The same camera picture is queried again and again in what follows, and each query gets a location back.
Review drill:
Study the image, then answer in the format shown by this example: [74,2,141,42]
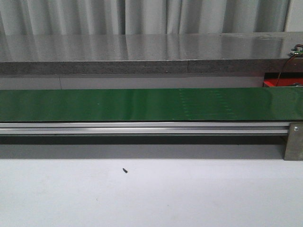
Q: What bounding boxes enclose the grey stone-look shelf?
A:
[0,32,303,75]

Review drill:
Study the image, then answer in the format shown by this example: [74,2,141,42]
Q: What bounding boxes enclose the green conveyor belt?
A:
[0,87,303,122]

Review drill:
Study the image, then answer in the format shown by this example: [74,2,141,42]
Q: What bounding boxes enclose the red bin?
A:
[263,72,303,87]

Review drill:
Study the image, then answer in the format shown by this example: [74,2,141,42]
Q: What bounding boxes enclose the small green circuit board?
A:
[288,45,303,57]

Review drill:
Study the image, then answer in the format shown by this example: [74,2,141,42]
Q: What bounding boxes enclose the grey curtain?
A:
[0,0,290,35]

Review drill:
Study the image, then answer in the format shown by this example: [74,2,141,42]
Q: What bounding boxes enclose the aluminium conveyor rail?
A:
[0,122,290,135]

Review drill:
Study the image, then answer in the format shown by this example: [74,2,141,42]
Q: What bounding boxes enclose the metal conveyor bracket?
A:
[284,122,303,161]

